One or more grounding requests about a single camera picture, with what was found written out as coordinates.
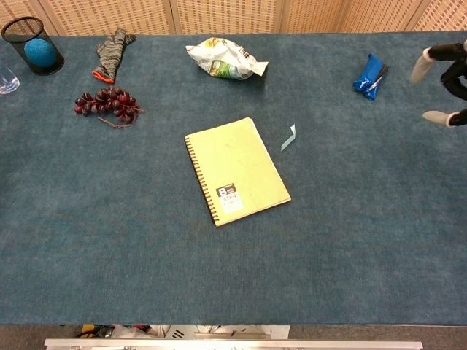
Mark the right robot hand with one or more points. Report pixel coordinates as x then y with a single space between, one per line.
452 49

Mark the small light blue paper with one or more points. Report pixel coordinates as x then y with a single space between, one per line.
288 142

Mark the blue snack packet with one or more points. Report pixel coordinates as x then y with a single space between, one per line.
366 78

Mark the crumpled white snack bag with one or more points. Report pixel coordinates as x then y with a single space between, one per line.
226 58

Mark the woven wooden folding screen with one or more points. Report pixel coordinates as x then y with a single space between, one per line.
226 14

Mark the tan spiral notebook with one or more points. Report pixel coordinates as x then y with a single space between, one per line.
237 167

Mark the grey striped work glove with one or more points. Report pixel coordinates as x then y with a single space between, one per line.
111 54

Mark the bunch of dark red grapes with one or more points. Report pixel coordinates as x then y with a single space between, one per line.
109 102

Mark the blue felt table cloth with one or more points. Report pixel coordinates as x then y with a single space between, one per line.
109 237

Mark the blue ball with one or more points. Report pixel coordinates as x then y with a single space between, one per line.
40 53

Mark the black mesh pen holder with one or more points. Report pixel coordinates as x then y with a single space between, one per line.
16 40

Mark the aluminium profile rail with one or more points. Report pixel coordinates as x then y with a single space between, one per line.
233 344

